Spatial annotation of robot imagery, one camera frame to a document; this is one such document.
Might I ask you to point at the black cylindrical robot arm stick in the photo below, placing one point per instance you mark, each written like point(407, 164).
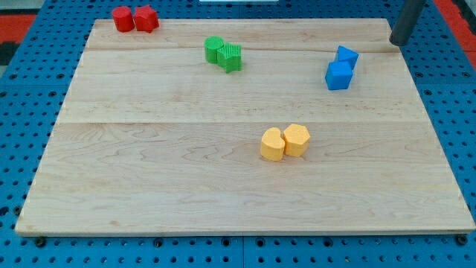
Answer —
point(406, 22)

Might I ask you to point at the light wooden board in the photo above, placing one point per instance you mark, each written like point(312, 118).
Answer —
point(152, 140)

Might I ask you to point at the yellow heart block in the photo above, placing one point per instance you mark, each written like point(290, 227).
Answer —
point(272, 144)

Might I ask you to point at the yellow hexagon block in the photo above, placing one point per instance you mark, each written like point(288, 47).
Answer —
point(297, 139)

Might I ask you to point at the green star block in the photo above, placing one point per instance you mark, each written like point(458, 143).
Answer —
point(229, 57)

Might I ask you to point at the green cylinder block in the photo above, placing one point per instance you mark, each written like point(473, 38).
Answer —
point(211, 46)

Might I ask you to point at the blue cube block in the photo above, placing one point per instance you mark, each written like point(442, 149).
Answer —
point(339, 75)

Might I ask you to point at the blue triangle block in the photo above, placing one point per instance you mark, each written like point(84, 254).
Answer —
point(344, 54)

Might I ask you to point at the red star block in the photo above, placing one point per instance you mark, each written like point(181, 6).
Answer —
point(146, 19)

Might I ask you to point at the red cylinder block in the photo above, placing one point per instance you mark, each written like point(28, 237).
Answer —
point(122, 17)

